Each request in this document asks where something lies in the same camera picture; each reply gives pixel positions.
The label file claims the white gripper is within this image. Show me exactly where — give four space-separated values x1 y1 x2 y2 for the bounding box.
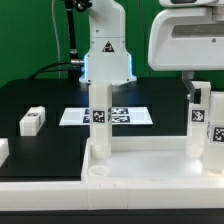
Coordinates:
148 7 224 104

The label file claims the white desk top tray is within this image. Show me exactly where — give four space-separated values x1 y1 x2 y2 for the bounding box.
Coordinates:
81 136 224 181

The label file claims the fiducial marker sheet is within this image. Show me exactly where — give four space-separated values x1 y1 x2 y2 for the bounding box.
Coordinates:
59 107 153 126

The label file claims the white left obstacle block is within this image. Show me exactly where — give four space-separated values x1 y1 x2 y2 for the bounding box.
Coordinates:
0 138 9 167

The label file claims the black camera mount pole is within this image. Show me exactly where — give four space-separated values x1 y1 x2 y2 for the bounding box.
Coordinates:
63 0 92 80

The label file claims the black cable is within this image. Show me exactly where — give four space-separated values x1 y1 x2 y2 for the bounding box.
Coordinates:
28 62 83 80

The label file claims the white front obstacle rail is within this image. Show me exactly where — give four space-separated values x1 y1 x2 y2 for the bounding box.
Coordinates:
0 179 224 211

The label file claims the white cable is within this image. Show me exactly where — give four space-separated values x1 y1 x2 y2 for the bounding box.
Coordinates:
50 0 63 79

